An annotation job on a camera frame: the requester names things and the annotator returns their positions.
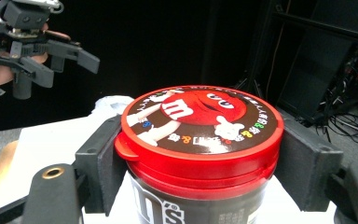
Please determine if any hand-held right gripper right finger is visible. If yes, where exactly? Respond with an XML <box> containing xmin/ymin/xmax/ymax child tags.
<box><xmin>274</xmin><ymin>119</ymin><xmax>345</xmax><ymax>213</ymax></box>

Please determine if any black metal rack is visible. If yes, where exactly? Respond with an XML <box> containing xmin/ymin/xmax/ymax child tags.
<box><xmin>248</xmin><ymin>0</ymin><xmax>358</xmax><ymax>125</ymax></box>

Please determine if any wooden board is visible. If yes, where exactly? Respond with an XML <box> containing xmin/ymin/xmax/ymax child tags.
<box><xmin>0</xmin><ymin>139</ymin><xmax>21</xmax><ymax>217</ymax></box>

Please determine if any white smiley plastic bag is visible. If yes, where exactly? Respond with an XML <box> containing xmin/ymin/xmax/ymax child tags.
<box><xmin>91</xmin><ymin>95</ymin><xmax>135</xmax><ymax>120</ymax></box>

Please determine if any black tripod stand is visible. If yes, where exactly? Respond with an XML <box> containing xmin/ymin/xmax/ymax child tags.
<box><xmin>232</xmin><ymin>74</ymin><xmax>266</xmax><ymax>101</ymax></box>

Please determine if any tangle of black cables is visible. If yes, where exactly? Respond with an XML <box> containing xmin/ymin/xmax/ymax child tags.
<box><xmin>307</xmin><ymin>46</ymin><xmax>358</xmax><ymax>147</ymax></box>

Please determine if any candy jar with red lid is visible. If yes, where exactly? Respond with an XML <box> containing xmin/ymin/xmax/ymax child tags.
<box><xmin>114</xmin><ymin>84</ymin><xmax>285</xmax><ymax>224</ymax></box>

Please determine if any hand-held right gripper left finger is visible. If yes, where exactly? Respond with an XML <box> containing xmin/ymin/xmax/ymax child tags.
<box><xmin>74</xmin><ymin>115</ymin><xmax>129</xmax><ymax>217</ymax></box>

